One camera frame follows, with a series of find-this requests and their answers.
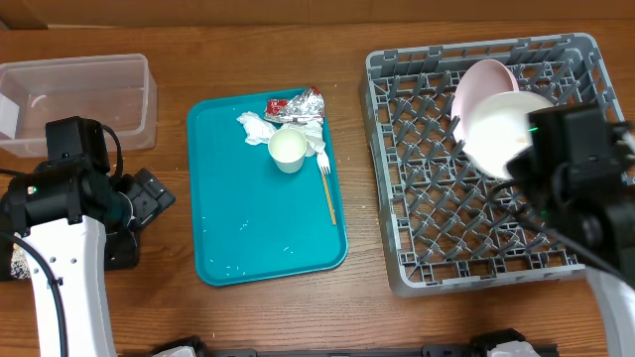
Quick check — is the black rectangular waste tray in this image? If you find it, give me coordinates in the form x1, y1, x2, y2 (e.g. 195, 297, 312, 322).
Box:
1, 230, 139, 282

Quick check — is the wooden chopstick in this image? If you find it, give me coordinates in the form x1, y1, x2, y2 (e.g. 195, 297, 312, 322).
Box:
321, 173, 337, 226

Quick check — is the white round plate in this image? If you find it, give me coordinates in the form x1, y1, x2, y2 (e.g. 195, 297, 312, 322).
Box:
450, 59, 519, 142

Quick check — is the clear plastic storage bin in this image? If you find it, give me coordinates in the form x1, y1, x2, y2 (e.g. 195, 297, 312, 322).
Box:
1, 54, 158, 158

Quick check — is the white plastic fork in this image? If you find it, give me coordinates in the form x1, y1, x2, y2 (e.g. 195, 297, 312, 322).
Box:
316, 122, 331, 175

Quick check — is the crumpled silver foil wrapper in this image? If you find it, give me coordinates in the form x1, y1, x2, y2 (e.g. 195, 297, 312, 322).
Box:
265, 87, 325, 125

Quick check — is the pile of rice and peanuts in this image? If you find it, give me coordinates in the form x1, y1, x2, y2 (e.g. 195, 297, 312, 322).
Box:
10, 244, 31, 280

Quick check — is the crumpled white napkin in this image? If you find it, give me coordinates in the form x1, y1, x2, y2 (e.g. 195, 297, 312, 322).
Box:
237, 112, 325, 157

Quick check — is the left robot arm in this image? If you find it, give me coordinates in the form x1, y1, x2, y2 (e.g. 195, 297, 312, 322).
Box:
1, 116, 176, 356

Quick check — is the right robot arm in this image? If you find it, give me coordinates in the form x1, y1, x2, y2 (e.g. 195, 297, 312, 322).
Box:
465, 104, 634, 356

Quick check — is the teal plastic serving tray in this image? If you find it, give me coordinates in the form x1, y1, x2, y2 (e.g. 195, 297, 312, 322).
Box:
187, 88, 348, 287

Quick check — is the white bowl with peanuts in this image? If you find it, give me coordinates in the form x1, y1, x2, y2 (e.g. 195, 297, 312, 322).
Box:
463, 91, 554, 179

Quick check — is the white paper cup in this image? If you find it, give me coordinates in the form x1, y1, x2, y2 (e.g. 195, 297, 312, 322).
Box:
268, 128, 308, 174

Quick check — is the grey plastic dishwasher rack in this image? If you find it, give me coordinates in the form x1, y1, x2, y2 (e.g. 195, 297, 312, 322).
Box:
361, 33, 623, 298

